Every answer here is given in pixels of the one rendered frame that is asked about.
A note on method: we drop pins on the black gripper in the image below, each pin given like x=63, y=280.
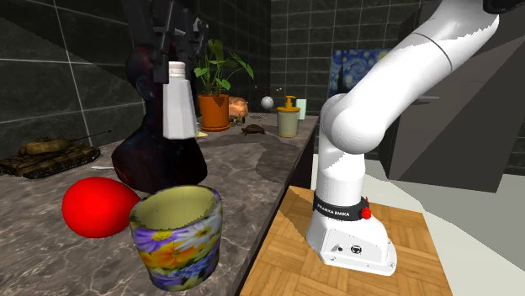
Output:
x=143, y=20

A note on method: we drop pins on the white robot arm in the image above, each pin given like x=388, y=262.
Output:
x=369, y=119

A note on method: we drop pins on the white shaker bottle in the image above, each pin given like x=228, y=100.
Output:
x=178, y=110

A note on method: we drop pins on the green plant in orange pot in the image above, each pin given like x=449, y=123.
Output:
x=213, y=112

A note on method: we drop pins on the brown animal figure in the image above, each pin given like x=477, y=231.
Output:
x=238, y=107

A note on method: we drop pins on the white ball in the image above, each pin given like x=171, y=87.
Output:
x=267, y=102

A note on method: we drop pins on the small brown turtle figure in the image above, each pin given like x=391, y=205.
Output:
x=252, y=130

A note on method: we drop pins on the dark maroon vase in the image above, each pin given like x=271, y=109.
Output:
x=151, y=164

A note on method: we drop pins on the beige soap dispenser yellow pump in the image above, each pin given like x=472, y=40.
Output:
x=288, y=123

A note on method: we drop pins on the pale green box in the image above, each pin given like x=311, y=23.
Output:
x=302, y=108

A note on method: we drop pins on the thin white stick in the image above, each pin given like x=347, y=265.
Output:
x=101, y=167

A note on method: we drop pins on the olive toy tank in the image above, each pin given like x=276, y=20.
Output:
x=49, y=158

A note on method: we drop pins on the red egg-shaped ball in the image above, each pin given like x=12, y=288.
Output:
x=96, y=207

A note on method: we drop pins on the flower-patterned cup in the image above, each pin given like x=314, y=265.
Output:
x=180, y=250

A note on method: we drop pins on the wooden parquet robot stand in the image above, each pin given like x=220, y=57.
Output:
x=287, y=266

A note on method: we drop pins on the dark grey cabinet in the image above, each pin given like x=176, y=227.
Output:
x=459, y=123

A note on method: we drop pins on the blue starry wall picture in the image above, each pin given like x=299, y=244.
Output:
x=348, y=69

